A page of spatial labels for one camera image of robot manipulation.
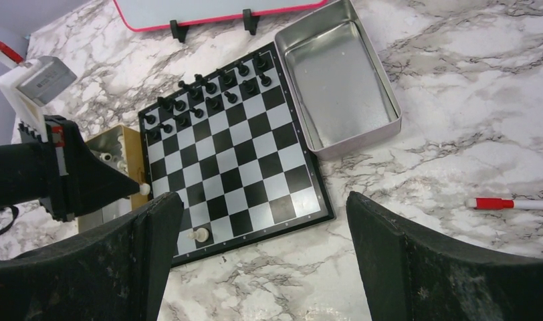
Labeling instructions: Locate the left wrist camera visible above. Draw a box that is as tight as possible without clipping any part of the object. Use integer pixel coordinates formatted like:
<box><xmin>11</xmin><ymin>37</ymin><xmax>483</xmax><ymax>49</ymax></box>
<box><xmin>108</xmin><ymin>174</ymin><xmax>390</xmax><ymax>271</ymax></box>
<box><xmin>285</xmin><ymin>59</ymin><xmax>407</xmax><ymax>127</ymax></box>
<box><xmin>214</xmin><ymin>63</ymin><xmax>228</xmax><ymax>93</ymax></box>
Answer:
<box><xmin>0</xmin><ymin>41</ymin><xmax>77</xmax><ymax>142</ymax></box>

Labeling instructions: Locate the black and white chessboard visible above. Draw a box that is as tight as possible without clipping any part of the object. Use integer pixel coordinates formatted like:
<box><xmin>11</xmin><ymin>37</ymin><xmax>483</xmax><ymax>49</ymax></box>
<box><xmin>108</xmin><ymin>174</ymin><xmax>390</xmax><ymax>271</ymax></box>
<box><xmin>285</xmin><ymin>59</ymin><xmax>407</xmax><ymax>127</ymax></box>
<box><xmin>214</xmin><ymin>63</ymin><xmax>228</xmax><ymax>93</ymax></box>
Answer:
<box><xmin>138</xmin><ymin>43</ymin><xmax>335</xmax><ymax>267</ymax></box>

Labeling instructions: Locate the red and white marker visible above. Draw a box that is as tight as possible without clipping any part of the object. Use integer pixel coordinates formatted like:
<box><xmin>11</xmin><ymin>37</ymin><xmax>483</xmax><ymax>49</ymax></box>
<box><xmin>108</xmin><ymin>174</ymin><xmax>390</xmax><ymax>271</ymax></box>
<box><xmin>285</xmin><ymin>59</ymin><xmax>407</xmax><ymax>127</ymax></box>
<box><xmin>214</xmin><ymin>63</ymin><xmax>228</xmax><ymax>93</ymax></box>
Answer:
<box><xmin>465</xmin><ymin>197</ymin><xmax>543</xmax><ymax>210</ymax></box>

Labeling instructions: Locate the black easel foot left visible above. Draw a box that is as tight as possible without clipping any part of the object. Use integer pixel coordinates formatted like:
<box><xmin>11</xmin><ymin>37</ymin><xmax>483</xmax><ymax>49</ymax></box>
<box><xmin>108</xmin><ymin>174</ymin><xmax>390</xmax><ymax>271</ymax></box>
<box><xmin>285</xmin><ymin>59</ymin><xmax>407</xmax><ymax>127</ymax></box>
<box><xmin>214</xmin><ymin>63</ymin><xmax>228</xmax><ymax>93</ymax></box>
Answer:
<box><xmin>169</xmin><ymin>19</ymin><xmax>189</xmax><ymax>43</ymax></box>

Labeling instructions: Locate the white pawn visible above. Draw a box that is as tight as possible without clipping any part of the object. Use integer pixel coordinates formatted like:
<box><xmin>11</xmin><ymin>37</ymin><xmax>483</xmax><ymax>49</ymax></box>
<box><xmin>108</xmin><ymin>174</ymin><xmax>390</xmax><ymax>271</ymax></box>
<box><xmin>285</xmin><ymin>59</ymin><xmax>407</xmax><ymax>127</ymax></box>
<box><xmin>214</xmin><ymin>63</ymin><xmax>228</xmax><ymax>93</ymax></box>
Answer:
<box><xmin>139</xmin><ymin>183</ymin><xmax>151</xmax><ymax>196</ymax></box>
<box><xmin>187</xmin><ymin>227</ymin><xmax>211</xmax><ymax>243</ymax></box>

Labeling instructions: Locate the white board with pink frame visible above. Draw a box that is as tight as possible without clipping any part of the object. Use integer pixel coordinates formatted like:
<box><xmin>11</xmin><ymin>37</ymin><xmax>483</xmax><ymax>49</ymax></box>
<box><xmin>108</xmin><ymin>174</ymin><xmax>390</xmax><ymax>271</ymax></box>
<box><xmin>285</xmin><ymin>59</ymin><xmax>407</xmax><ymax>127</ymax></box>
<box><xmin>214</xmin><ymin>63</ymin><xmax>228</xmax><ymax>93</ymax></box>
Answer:
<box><xmin>114</xmin><ymin>0</ymin><xmax>326</xmax><ymax>32</ymax></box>

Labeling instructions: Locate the black easel foot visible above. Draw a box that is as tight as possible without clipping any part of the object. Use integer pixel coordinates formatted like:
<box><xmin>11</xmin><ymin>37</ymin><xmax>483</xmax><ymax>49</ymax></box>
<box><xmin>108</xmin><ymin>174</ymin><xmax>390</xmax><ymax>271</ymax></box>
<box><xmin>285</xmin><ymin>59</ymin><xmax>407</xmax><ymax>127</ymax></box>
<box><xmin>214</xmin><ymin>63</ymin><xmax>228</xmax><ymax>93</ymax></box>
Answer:
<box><xmin>169</xmin><ymin>19</ymin><xmax>189</xmax><ymax>43</ymax></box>
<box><xmin>242</xmin><ymin>9</ymin><xmax>259</xmax><ymax>35</ymax></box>

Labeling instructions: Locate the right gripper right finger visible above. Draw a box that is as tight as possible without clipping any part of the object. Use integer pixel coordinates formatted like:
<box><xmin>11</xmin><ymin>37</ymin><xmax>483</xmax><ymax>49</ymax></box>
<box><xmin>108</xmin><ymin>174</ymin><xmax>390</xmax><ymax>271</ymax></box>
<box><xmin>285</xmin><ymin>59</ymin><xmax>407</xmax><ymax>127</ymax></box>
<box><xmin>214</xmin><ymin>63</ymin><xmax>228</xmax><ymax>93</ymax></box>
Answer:
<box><xmin>346</xmin><ymin>191</ymin><xmax>543</xmax><ymax>320</ymax></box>

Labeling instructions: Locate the empty silver metal tin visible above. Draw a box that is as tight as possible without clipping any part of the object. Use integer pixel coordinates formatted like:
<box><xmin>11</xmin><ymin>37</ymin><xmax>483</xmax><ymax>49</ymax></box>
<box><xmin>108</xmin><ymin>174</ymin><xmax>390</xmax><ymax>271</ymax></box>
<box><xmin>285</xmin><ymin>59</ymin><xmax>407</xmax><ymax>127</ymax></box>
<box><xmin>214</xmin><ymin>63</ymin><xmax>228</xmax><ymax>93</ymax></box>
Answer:
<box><xmin>274</xmin><ymin>1</ymin><xmax>402</xmax><ymax>161</ymax></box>

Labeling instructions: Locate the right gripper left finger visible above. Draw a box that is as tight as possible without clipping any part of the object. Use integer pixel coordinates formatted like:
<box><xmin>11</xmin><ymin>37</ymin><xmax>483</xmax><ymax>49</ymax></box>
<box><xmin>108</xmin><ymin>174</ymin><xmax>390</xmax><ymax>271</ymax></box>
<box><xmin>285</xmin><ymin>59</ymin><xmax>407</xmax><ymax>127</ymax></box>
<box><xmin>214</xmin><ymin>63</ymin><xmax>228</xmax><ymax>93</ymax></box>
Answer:
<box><xmin>0</xmin><ymin>192</ymin><xmax>184</xmax><ymax>320</ymax></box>

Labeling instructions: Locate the gold tin with white pieces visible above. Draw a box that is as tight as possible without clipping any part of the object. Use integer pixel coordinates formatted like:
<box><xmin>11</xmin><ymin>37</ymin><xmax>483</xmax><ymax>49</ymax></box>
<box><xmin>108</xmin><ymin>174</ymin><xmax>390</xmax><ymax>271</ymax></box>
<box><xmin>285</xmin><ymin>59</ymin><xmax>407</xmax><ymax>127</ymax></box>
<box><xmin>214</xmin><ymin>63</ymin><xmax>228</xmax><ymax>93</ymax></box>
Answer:
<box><xmin>77</xmin><ymin>124</ymin><xmax>148</xmax><ymax>233</ymax></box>

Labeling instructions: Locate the black easel foot right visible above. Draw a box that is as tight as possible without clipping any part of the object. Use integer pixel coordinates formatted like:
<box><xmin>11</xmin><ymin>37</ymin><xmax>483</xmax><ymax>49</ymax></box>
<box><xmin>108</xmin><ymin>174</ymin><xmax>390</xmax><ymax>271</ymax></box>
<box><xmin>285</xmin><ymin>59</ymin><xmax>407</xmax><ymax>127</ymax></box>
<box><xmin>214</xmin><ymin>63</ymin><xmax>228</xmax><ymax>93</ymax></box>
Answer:
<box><xmin>242</xmin><ymin>9</ymin><xmax>259</xmax><ymax>35</ymax></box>

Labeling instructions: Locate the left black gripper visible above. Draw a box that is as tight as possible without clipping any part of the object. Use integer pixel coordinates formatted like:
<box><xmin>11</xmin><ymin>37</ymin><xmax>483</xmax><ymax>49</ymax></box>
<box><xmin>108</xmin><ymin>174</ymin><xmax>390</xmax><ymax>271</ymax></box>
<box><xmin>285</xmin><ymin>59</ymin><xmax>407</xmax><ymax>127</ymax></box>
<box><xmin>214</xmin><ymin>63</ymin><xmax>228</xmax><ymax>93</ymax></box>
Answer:
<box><xmin>0</xmin><ymin>115</ymin><xmax>140</xmax><ymax>222</ymax></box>

